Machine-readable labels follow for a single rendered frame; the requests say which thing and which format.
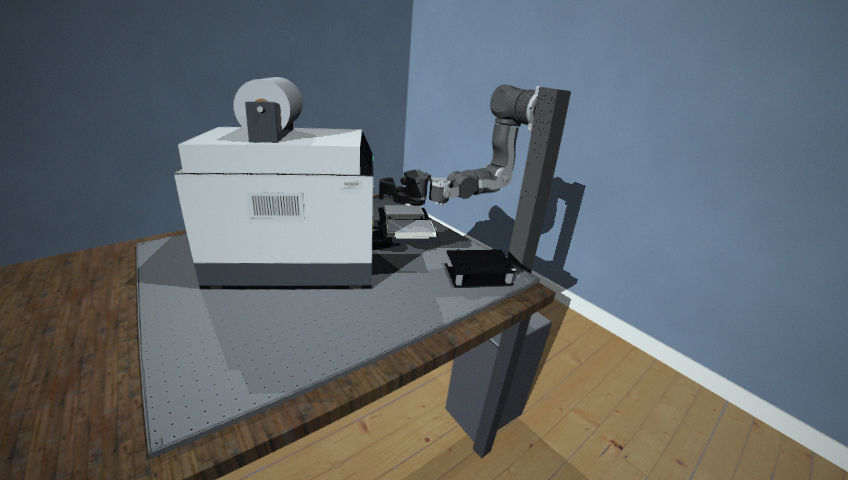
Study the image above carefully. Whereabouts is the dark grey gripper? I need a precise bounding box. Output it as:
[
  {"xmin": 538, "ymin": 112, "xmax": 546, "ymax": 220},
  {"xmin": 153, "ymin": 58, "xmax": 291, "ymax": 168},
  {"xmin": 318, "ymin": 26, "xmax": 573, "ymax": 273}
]
[{"xmin": 379, "ymin": 170, "xmax": 447, "ymax": 206}]

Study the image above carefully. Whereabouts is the grey cylinder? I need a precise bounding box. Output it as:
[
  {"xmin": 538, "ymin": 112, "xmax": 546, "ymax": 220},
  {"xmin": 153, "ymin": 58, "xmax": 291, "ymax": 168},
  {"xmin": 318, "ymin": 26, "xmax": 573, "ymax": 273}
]
[{"xmin": 233, "ymin": 77, "xmax": 303, "ymax": 133}]

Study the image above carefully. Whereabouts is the black rectangular frame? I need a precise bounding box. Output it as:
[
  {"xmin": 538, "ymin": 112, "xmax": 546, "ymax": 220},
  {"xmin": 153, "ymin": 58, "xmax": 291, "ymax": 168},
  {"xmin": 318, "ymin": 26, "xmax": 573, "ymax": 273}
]
[
  {"xmin": 445, "ymin": 249, "xmax": 517, "ymax": 288},
  {"xmin": 378, "ymin": 208, "xmax": 431, "ymax": 226}
]

